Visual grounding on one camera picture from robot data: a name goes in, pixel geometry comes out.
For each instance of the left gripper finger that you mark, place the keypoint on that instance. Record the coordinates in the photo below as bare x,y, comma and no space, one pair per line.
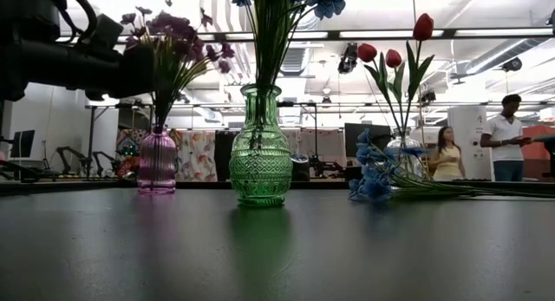
141,71

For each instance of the pink glass vase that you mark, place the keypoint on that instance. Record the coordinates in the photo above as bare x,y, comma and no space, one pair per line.
157,162

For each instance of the blue artificial flower bunch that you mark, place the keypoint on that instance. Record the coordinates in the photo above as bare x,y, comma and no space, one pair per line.
373,179
271,41

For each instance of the red artificial tulip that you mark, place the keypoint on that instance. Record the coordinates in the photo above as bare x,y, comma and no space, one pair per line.
367,52
393,58
423,27

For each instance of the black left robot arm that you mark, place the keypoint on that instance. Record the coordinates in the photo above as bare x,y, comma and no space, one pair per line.
26,15

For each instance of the black idle robot arm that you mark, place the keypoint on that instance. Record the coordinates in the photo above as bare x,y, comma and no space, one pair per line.
104,159
71,155

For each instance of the green glass vase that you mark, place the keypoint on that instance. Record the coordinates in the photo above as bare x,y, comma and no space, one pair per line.
261,162

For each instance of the clear glass vase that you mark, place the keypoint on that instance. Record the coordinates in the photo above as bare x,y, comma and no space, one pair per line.
392,147

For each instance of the black computer monitor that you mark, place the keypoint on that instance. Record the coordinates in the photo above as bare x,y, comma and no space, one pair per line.
24,142
379,132

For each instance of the patterned fabric partition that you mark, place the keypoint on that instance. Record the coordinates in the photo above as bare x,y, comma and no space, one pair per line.
195,155

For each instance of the black partition panel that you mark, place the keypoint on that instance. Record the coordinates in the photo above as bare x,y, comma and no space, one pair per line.
223,155

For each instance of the black cylindrical speaker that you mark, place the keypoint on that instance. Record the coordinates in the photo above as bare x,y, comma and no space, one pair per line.
301,166

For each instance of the black device with light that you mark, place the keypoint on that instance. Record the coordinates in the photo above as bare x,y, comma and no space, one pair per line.
325,166

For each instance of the black round ceiling fixture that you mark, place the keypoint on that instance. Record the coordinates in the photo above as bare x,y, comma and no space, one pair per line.
429,96
513,64

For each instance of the person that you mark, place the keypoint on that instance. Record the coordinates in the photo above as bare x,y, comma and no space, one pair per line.
503,132
446,162

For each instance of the orange partition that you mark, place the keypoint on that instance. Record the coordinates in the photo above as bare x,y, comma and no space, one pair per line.
539,147

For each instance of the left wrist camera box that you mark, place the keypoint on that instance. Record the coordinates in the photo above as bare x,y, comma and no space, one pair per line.
106,32

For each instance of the black rig camera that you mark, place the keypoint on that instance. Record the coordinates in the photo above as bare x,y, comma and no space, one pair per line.
348,60

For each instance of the thin black metal frame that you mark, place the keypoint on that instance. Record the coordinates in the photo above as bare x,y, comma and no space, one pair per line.
347,105

